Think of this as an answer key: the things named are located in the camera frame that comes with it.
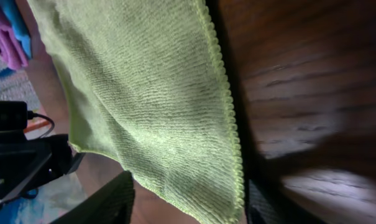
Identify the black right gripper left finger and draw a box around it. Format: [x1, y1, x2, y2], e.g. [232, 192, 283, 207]
[52, 171, 135, 224]

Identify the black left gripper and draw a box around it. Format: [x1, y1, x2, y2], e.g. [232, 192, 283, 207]
[0, 131, 85, 208]

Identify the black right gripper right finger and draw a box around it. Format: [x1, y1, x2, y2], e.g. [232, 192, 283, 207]
[245, 179, 325, 224]

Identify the light green cloth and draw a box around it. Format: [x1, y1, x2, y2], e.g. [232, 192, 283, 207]
[29, 0, 244, 223]

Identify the folded pink cloth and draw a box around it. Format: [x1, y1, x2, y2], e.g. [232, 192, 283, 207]
[0, 8, 28, 70]

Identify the folded blue cloth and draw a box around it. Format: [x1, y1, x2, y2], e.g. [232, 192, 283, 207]
[0, 0, 32, 59]

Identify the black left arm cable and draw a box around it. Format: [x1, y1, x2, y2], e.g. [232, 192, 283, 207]
[26, 110, 56, 139]

